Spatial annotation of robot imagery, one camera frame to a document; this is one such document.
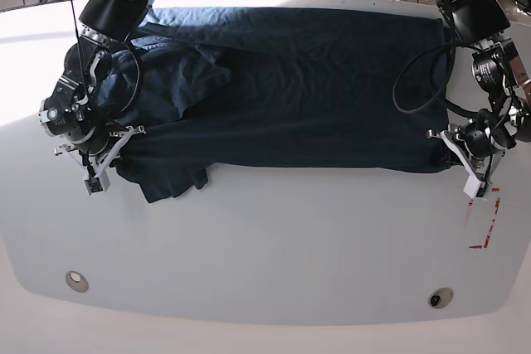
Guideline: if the dark blue T-shirt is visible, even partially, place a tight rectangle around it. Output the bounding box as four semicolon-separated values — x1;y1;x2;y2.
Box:
95;7;449;202

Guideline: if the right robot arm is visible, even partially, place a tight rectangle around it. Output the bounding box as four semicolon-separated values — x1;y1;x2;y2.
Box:
38;0;154;194

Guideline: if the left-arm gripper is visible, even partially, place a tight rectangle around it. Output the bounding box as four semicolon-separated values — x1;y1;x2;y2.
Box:
426;119;516;199

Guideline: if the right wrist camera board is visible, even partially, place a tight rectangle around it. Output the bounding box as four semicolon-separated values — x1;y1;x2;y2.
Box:
84;177;104;195

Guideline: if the round table grommet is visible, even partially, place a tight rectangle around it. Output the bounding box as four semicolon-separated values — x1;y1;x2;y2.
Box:
66;271;89;293
428;287;454;309

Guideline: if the right round table grommet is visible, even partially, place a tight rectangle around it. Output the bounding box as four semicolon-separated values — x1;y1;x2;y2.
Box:
428;287;454;309

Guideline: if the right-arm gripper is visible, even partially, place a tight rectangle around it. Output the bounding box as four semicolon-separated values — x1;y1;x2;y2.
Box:
54;125;146;192

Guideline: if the red tape rectangle marking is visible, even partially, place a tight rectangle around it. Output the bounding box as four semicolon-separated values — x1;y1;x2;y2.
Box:
465;187;502;250

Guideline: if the left round table grommet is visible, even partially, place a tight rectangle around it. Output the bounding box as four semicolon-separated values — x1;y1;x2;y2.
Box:
66;271;89;293

